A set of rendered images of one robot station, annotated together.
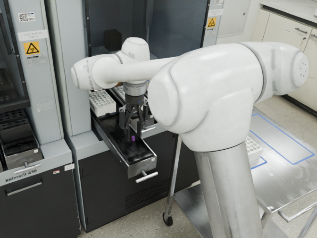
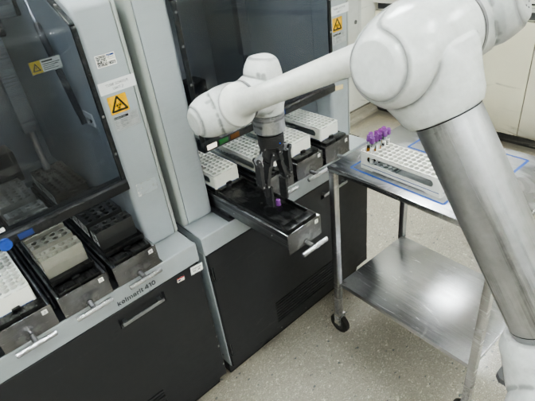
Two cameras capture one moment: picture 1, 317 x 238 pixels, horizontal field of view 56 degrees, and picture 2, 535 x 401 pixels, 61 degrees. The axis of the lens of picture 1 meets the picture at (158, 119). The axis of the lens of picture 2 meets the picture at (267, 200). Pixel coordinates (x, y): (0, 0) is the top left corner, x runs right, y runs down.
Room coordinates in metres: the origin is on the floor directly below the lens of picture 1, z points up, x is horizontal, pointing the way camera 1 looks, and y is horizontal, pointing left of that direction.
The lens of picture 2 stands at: (-0.16, 0.20, 1.58)
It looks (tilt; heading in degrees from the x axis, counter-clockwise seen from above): 33 degrees down; 357
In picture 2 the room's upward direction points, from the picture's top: 8 degrees counter-clockwise
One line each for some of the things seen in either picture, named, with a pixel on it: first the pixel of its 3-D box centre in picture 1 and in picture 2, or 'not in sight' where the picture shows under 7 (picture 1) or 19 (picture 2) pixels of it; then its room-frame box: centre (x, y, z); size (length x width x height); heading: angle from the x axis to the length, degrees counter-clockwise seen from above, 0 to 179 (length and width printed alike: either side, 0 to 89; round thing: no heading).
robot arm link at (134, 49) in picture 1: (132, 60); (260, 85); (0.99, 0.11, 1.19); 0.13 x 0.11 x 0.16; 127
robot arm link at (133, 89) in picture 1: (134, 85); (268, 122); (1.00, 0.10, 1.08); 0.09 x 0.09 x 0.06
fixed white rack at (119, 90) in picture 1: (126, 94); (243, 152); (1.33, 0.18, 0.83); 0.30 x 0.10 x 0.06; 35
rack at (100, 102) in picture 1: (95, 96); (201, 165); (1.28, 0.33, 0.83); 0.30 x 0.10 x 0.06; 35
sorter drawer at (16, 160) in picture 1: (9, 116); (90, 221); (1.13, 0.71, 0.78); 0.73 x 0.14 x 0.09; 35
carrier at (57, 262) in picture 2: not in sight; (64, 258); (0.85, 0.70, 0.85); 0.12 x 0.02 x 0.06; 126
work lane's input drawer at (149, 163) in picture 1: (110, 123); (236, 195); (1.14, 0.23, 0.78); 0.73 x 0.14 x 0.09; 35
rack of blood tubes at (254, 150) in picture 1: (228, 137); (408, 166); (1.02, -0.31, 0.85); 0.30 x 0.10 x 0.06; 33
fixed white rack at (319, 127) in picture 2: not in sight; (301, 122); (1.51, -0.07, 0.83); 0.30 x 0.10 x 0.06; 35
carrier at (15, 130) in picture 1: (16, 131); (115, 231); (0.93, 0.58, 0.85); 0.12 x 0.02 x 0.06; 125
